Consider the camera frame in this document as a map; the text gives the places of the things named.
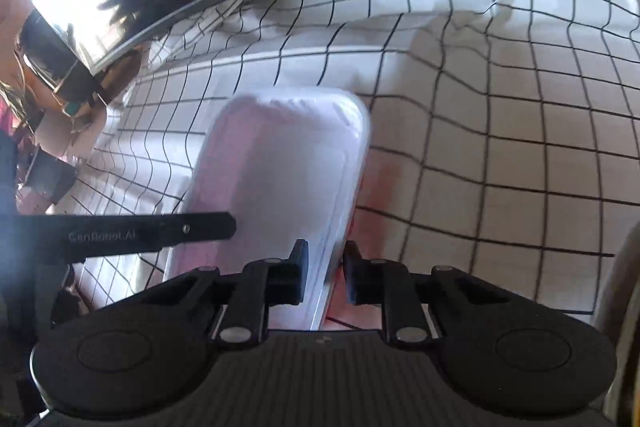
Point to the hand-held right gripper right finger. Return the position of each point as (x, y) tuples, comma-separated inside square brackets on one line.
[(350, 272)]

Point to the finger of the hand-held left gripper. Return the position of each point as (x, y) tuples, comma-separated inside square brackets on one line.
[(200, 229)]

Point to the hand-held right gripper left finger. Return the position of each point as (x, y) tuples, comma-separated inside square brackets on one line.
[(300, 267)]

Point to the red and white rectangular dish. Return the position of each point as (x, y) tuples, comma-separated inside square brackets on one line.
[(280, 167)]

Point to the dark cluttered desk items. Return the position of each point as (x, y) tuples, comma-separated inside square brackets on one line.
[(47, 179)]

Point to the white checked tablecloth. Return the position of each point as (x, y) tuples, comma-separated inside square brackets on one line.
[(500, 157)]

